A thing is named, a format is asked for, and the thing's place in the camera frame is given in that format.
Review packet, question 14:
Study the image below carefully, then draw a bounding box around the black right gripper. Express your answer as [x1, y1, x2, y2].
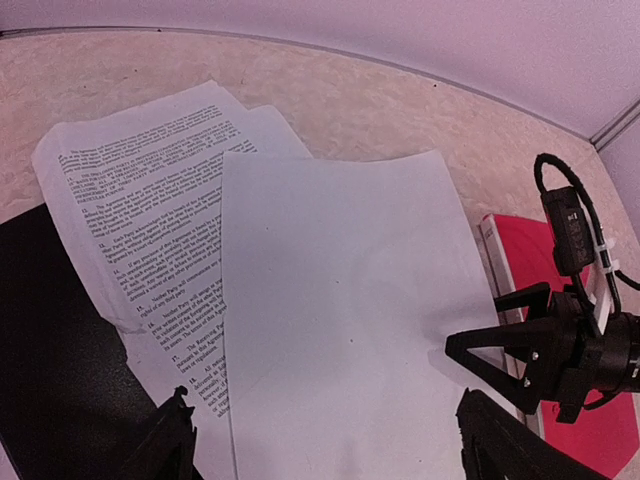
[445, 282, 639, 423]

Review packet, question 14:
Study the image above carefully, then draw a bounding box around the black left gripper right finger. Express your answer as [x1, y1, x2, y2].
[456, 389, 604, 480]

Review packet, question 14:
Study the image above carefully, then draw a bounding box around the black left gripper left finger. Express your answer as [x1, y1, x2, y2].
[130, 386, 197, 479]

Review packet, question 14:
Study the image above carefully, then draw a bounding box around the white paper sheet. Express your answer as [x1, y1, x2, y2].
[247, 105, 312, 158]
[222, 151, 498, 479]

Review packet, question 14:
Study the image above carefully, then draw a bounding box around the printed text paper sheet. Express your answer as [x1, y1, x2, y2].
[32, 81, 261, 420]

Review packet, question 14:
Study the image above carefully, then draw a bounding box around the black book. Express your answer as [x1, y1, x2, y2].
[1, 205, 155, 479]

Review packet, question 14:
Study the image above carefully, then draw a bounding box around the right camera cable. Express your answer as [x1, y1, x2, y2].
[532, 152, 640, 321]

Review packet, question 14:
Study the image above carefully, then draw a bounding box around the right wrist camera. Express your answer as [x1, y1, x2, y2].
[541, 186, 595, 277]

